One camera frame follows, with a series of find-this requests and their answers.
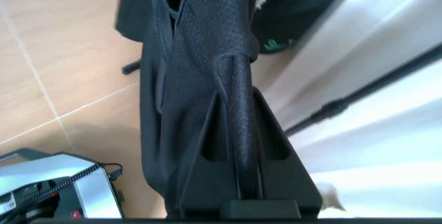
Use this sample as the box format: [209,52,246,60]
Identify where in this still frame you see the black shorts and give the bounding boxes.
[250,0,353,55]

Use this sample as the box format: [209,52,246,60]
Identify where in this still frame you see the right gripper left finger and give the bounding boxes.
[179,91,242,218]

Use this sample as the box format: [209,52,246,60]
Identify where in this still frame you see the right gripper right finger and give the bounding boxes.
[251,86,324,218]

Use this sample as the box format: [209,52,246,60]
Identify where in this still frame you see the black garment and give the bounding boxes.
[115,0,269,218]

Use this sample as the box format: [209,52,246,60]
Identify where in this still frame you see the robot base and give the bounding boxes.
[0,147,126,222]

